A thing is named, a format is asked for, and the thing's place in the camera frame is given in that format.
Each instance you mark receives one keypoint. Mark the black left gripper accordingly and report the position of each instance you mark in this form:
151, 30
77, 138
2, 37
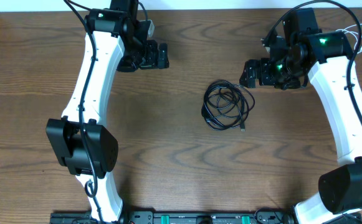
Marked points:
153, 60

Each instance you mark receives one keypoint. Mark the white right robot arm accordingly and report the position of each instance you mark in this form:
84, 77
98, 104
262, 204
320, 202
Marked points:
324, 60

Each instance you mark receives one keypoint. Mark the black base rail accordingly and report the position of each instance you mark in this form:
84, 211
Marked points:
148, 217

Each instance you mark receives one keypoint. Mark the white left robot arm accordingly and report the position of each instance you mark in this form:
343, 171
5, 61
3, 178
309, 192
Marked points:
115, 41

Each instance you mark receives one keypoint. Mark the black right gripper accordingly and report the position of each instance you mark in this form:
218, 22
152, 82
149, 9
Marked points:
263, 65

